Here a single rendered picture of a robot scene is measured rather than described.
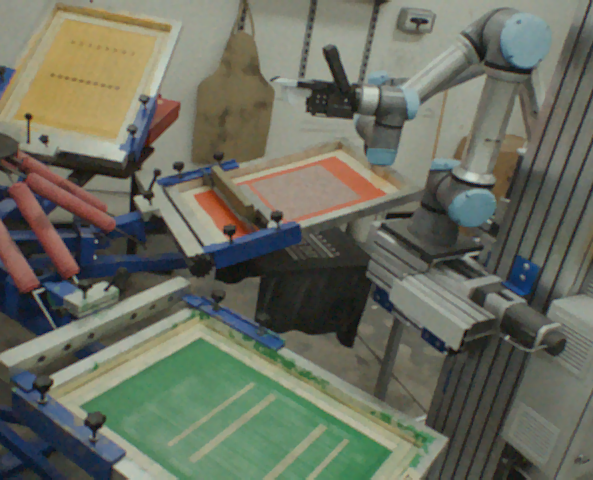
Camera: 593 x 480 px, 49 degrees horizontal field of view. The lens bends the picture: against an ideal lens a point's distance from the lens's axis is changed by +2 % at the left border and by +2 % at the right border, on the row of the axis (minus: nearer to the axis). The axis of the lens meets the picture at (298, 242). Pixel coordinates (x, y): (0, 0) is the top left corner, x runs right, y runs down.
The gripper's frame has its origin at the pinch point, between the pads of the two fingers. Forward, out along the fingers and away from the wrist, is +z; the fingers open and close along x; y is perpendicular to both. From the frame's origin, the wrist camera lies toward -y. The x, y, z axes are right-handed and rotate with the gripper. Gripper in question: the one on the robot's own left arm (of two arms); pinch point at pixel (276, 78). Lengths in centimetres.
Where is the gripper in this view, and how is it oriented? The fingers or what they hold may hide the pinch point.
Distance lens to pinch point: 156.8
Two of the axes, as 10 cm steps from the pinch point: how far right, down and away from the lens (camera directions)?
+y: -1.4, 9.4, 3.0
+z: -9.7, -0.7, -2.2
